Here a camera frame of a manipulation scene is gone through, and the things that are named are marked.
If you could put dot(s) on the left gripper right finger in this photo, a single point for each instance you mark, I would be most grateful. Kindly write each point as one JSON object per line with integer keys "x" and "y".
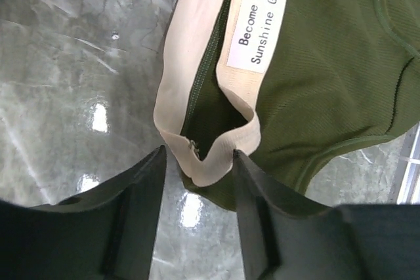
{"x": 285, "y": 235}

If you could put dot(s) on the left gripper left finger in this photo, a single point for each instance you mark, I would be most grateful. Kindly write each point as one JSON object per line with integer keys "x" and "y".
{"x": 107, "y": 232}

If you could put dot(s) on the olive green underwear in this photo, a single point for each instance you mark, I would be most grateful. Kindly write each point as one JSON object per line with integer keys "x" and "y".
{"x": 291, "y": 83}

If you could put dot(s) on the aluminium mounting rail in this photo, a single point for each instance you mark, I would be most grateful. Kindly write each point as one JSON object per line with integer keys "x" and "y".
{"x": 405, "y": 187}

